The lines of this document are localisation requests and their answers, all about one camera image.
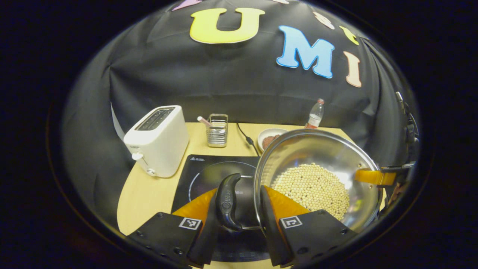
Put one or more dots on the black backdrop cloth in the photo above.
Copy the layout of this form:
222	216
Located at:
224	82

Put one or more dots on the pile of soybeans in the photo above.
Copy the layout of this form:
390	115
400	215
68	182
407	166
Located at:
310	186

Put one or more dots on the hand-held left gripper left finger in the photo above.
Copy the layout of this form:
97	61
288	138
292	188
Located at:
209	239

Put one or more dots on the white toaster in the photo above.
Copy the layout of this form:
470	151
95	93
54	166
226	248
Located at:
160	145

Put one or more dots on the white plate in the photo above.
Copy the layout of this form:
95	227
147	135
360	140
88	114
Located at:
263	135

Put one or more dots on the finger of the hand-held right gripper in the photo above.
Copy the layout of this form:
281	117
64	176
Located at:
373	177

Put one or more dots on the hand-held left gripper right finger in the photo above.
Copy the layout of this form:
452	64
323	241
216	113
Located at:
274	239

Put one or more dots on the black induction cooktop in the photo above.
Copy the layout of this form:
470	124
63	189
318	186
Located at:
201	175

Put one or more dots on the pink stick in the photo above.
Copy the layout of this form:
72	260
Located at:
203	120

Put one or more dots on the brown meat piece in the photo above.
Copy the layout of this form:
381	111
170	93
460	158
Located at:
268	142

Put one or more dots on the clear plastic water bottle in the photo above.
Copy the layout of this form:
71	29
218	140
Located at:
314	116

